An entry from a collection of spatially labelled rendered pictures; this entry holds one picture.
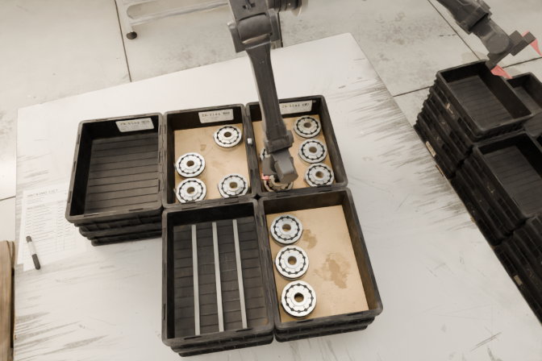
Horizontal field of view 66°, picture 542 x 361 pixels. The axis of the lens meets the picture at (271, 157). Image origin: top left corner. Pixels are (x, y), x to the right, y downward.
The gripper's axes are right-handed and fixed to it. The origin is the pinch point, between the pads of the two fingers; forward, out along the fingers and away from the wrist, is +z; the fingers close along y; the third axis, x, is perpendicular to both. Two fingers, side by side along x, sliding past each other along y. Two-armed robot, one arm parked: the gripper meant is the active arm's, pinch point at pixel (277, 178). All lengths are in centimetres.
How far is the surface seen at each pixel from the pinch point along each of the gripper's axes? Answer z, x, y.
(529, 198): 49, 10, 118
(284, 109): -0.4, 29.5, 4.1
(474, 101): 40, 61, 104
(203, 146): 4.9, 17.8, -26.7
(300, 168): 4.3, 6.2, 8.5
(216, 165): 4.5, 8.9, -21.7
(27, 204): 17, 3, -94
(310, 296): -0.6, -40.0, 7.2
